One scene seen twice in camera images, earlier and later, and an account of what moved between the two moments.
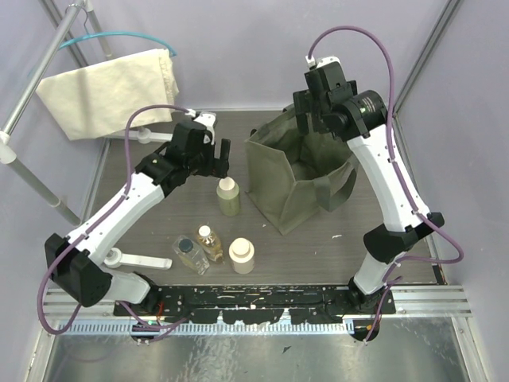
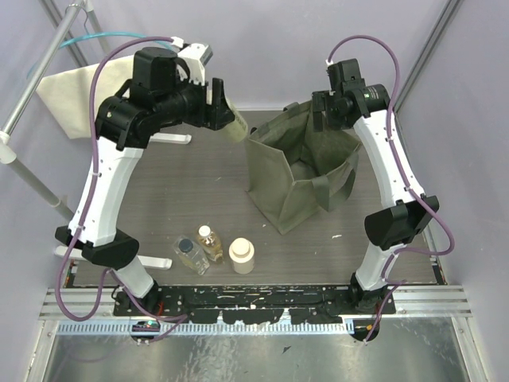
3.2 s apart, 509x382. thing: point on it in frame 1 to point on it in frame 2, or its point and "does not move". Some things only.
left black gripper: x=215 y=160 to x=215 y=105
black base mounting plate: x=255 y=304 does not move
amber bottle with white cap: x=210 y=243 does not move
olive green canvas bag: x=289 y=174 does not move
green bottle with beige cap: x=227 y=191 to x=236 y=130
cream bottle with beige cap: x=242 y=254 does not move
